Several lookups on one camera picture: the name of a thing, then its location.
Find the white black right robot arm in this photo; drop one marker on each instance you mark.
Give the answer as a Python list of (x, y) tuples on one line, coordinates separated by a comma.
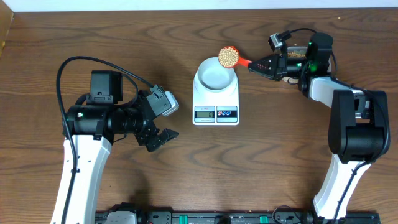
[(358, 133)]

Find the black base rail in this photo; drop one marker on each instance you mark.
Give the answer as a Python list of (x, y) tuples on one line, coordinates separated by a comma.
[(129, 213)]

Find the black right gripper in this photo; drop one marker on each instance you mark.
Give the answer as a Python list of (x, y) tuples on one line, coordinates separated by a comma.
[(277, 66)]

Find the grey plastic bowl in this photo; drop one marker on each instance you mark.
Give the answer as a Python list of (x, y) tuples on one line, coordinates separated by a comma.
[(212, 75)]

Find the white digital kitchen scale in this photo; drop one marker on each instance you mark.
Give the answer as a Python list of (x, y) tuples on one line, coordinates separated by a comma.
[(215, 108)]

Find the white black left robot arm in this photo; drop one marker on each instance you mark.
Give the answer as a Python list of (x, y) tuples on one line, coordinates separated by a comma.
[(90, 126)]

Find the red plastic measuring scoop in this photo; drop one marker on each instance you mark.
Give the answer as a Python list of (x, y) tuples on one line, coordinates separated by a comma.
[(229, 57)]

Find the clear container of soybeans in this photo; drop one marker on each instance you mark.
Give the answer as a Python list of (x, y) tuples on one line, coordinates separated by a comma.
[(296, 53)]

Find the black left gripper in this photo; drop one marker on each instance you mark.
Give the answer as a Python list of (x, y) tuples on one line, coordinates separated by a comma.
[(145, 135)]

